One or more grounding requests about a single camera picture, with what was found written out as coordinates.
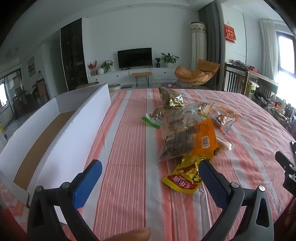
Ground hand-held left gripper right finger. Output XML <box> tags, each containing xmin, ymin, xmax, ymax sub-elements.
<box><xmin>198</xmin><ymin>159</ymin><xmax>275</xmax><ymax>241</ymax></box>

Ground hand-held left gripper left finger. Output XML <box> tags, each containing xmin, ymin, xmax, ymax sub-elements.
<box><xmin>27</xmin><ymin>159</ymin><xmax>103</xmax><ymax>241</ymax></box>

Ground clear brown-snack packet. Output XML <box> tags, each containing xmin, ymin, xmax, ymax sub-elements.
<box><xmin>159</xmin><ymin>102</ymin><xmax>214</xmax><ymax>132</ymax></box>

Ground orange-edged clear chicken leg packet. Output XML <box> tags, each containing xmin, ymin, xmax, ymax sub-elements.
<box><xmin>209</xmin><ymin>105</ymin><xmax>240</xmax><ymax>135</ymax></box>

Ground gold foil snack packet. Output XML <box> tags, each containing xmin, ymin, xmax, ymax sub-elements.
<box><xmin>158</xmin><ymin>86</ymin><xmax>185</xmax><ymax>109</ymax></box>

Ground window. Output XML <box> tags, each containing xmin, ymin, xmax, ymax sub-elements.
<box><xmin>276</xmin><ymin>32</ymin><xmax>296</xmax><ymax>102</ymax></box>

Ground plain yellow snack packet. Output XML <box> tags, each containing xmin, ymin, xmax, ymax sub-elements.
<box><xmin>181</xmin><ymin>155</ymin><xmax>212</xmax><ymax>168</ymax></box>

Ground white television cabinet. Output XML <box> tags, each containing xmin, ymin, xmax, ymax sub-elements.
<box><xmin>92</xmin><ymin>67</ymin><xmax>181</xmax><ymax>85</ymax></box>

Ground pile of assorted clutter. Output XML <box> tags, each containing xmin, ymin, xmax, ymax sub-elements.
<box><xmin>250</xmin><ymin>91</ymin><xmax>296</xmax><ymax>131</ymax></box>

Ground large leafy potted plant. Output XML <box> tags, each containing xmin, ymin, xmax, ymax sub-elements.
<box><xmin>161</xmin><ymin>53</ymin><xmax>179</xmax><ymax>68</ymax></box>

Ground grey curtain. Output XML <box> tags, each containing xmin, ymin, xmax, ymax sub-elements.
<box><xmin>198</xmin><ymin>2</ymin><xmax>226</xmax><ymax>91</ymax></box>

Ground small wooden bench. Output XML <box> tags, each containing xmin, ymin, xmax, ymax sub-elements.
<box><xmin>131</xmin><ymin>72</ymin><xmax>153</xmax><ymax>87</ymax></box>

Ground green-edged clear snack packet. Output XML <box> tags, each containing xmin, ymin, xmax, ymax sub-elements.
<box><xmin>141</xmin><ymin>106</ymin><xmax>168</xmax><ymax>129</ymax></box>

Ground light green container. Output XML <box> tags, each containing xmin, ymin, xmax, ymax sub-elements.
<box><xmin>246</xmin><ymin>81</ymin><xmax>259</xmax><ymax>98</ymax></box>

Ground long yellow red-label snack packet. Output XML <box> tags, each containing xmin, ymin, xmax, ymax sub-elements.
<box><xmin>161</xmin><ymin>160</ymin><xmax>205</xmax><ymax>194</ymax></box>

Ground red clothing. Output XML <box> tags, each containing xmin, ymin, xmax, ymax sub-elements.
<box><xmin>0</xmin><ymin>204</ymin><xmax>26</xmax><ymax>241</ymax></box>

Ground white-edged clear snack packet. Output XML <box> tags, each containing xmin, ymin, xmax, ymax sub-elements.
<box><xmin>215</xmin><ymin>136</ymin><xmax>234</xmax><ymax>151</ymax></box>

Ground dark display cabinet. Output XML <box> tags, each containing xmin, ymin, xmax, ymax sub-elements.
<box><xmin>60</xmin><ymin>18</ymin><xmax>89</xmax><ymax>92</ymax></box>

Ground white curtain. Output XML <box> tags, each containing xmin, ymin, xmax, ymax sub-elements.
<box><xmin>260</xmin><ymin>20</ymin><xmax>279</xmax><ymax>80</ymax></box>

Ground red flowers in vase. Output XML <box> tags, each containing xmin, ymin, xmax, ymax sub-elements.
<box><xmin>88</xmin><ymin>61</ymin><xmax>98</xmax><ymax>76</ymax></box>

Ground orange lounge chair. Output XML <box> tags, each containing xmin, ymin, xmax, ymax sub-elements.
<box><xmin>174</xmin><ymin>59</ymin><xmax>221</xmax><ymax>90</ymax></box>

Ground covered standing air conditioner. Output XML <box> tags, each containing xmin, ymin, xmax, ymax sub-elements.
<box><xmin>191</xmin><ymin>21</ymin><xmax>207</xmax><ymax>67</ymax></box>

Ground person's left hand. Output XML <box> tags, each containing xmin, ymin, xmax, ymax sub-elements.
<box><xmin>102</xmin><ymin>228</ymin><xmax>152</xmax><ymax>241</ymax></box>

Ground white cardboard box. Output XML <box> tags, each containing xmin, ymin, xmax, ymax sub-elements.
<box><xmin>0</xmin><ymin>83</ymin><xmax>112</xmax><ymax>225</ymax></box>

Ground orange striped tablecloth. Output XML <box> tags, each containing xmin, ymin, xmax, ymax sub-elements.
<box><xmin>0</xmin><ymin>88</ymin><xmax>296</xmax><ymax>241</ymax></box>

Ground red wall calendar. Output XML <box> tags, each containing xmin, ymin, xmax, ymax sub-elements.
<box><xmin>224</xmin><ymin>23</ymin><xmax>237</xmax><ymax>43</ymax></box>

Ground large orange dark-snack packet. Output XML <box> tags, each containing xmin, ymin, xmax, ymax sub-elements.
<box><xmin>157</xmin><ymin>118</ymin><xmax>219</xmax><ymax>162</ymax></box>

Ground black television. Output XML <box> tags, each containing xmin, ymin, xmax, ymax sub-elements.
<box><xmin>117</xmin><ymin>48</ymin><xmax>152</xmax><ymax>69</ymax></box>

